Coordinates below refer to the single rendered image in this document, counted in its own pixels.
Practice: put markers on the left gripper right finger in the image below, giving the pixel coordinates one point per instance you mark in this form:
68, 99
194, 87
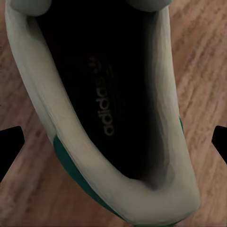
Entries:
219, 140

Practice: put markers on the gym shoe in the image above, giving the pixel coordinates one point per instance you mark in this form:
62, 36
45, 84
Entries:
100, 76

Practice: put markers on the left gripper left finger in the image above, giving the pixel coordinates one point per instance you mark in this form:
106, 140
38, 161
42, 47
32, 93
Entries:
11, 142

